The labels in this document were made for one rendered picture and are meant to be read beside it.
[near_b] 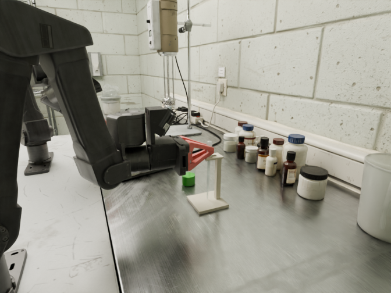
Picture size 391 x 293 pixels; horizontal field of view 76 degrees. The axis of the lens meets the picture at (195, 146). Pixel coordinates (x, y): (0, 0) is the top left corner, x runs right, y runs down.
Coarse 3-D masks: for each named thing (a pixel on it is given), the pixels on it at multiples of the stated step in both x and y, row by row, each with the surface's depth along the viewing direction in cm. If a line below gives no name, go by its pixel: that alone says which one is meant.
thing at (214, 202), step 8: (208, 160) 58; (216, 160) 61; (216, 168) 61; (216, 176) 62; (216, 184) 62; (208, 192) 67; (216, 192) 63; (192, 200) 63; (200, 200) 63; (208, 200) 63; (216, 200) 63; (224, 200) 63; (200, 208) 60; (208, 208) 60; (216, 208) 60; (224, 208) 61
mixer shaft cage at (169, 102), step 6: (168, 60) 120; (168, 66) 120; (168, 72) 121; (168, 78) 122; (168, 84) 123; (168, 90) 124; (168, 96) 125; (174, 96) 124; (168, 102) 123; (174, 102) 125
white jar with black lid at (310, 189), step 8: (304, 168) 67; (312, 168) 67; (320, 168) 67; (304, 176) 64; (312, 176) 63; (320, 176) 62; (304, 184) 65; (312, 184) 63; (320, 184) 63; (304, 192) 65; (312, 192) 64; (320, 192) 64
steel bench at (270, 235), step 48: (144, 192) 69; (192, 192) 69; (240, 192) 69; (288, 192) 69; (336, 192) 69; (144, 240) 50; (192, 240) 50; (240, 240) 50; (288, 240) 50; (336, 240) 50; (144, 288) 39; (192, 288) 39; (240, 288) 39; (288, 288) 39; (336, 288) 39; (384, 288) 39
